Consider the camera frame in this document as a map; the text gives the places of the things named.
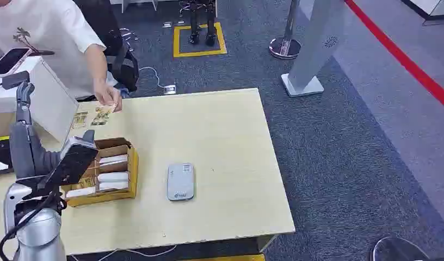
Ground round chrome base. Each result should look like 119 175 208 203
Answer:
369 236 431 261

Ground yellow floor tape square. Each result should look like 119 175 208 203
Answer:
172 22 228 59

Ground pink smartphone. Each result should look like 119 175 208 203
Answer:
0 47 32 78

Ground person's hand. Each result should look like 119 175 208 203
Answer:
93 79 124 113

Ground white floor cable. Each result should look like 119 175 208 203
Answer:
138 66 167 89

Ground black robot legs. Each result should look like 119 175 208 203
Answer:
179 0 218 47

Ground black tray with yellow stripe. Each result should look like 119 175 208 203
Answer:
0 135 14 176

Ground black backpack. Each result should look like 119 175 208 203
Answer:
103 29 140 93

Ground white cable under desk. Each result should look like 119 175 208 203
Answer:
68 244 178 261

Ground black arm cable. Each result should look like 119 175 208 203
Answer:
0 189 67 261

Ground pale wooden desk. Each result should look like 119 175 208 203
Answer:
0 88 296 260

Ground wooden card box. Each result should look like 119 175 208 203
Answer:
61 137 139 208

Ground grey card reader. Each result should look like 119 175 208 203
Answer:
166 163 195 202

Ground printed card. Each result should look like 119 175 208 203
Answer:
90 103 118 127
71 111 89 130

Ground person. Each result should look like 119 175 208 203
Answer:
0 0 124 113

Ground white box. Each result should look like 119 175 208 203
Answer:
0 55 79 145

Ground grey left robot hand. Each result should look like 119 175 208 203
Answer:
9 80 96 180

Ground grey kiosk stand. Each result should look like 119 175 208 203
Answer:
281 0 348 98

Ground yellow floor tape strip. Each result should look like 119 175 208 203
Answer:
180 254 266 261

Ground white card stack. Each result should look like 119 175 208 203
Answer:
97 171 130 183
98 181 129 191
98 154 129 167
65 187 97 199

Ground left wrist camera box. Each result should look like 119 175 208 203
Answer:
37 135 100 191

